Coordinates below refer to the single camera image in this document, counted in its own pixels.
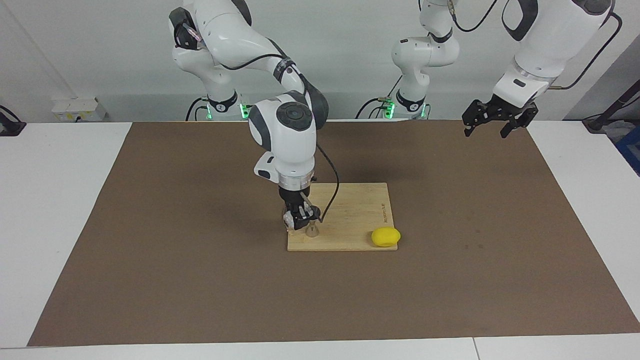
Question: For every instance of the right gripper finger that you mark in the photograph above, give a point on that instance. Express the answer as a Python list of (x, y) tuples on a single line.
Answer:
[(311, 211), (298, 220)]

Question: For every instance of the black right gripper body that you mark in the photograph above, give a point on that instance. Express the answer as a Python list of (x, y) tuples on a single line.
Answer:
[(295, 194)]

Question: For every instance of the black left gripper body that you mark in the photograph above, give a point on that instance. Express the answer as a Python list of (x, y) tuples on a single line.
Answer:
[(509, 106)]

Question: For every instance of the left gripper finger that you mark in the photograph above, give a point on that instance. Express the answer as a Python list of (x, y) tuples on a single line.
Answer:
[(481, 113), (526, 117)]

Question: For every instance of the clear glass cup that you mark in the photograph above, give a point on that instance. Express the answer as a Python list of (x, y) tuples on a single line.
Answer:
[(288, 220)]

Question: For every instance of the metal double jigger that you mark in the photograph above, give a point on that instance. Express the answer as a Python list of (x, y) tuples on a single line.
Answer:
[(313, 231)]

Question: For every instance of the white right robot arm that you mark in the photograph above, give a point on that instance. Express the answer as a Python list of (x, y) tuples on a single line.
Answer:
[(285, 145)]

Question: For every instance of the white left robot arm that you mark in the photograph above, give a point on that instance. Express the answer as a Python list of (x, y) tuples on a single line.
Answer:
[(550, 35)]

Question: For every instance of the wooden cutting board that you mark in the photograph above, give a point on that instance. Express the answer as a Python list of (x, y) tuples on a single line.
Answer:
[(355, 210)]

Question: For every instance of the black stand leg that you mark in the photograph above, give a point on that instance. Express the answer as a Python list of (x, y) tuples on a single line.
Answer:
[(597, 122)]

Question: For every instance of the yellow lemon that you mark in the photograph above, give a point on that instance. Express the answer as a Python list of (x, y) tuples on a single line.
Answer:
[(385, 237)]

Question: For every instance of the blue crate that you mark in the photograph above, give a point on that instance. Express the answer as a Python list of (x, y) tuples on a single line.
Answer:
[(631, 145)]

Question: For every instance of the brown table mat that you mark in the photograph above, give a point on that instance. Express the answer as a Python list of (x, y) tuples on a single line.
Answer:
[(200, 280)]

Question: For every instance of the black clamp base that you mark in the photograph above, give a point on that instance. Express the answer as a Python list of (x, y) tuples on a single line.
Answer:
[(10, 127)]

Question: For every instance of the white wall socket box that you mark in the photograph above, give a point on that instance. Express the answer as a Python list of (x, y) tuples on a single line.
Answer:
[(75, 106)]

